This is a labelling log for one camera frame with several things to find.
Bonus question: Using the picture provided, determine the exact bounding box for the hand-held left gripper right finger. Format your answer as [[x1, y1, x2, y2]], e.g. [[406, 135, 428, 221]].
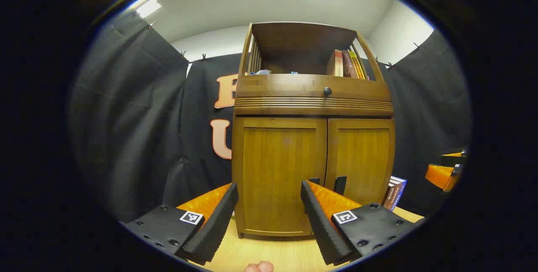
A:
[[300, 180, 425, 266]]

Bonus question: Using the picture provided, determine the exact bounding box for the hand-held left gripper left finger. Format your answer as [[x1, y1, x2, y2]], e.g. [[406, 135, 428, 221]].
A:
[[120, 182, 239, 266]]

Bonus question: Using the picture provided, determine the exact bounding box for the wooden cabinet door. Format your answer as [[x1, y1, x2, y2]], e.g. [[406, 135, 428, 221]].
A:
[[232, 116, 328, 237], [326, 118, 396, 206]]

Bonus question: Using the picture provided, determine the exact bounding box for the wooden double-door shoe cabinet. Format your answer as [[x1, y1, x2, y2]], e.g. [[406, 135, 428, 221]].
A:
[[231, 21, 396, 239]]

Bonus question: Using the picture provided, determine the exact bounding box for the wooden cabinet drawer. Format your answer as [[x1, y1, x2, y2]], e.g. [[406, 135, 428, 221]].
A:
[[235, 74, 392, 100]]

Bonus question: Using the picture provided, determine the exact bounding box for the blue book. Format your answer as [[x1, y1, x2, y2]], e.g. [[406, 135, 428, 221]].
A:
[[389, 176, 407, 211]]

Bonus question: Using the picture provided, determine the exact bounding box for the reddish brown book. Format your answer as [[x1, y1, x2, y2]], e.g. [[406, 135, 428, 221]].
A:
[[382, 177, 396, 207]]

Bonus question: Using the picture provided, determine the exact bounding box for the yellow book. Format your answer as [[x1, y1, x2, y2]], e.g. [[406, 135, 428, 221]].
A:
[[348, 50, 369, 80]]

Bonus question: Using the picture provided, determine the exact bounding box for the black backdrop cloth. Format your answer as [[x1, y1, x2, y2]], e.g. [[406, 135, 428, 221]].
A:
[[69, 9, 473, 222]]

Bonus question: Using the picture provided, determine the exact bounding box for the dark red book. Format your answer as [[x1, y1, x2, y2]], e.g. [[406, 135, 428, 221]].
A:
[[341, 50, 359, 79]]

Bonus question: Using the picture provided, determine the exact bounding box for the small ceiling light panel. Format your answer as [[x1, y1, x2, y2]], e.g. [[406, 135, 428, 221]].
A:
[[135, 0, 162, 19]]

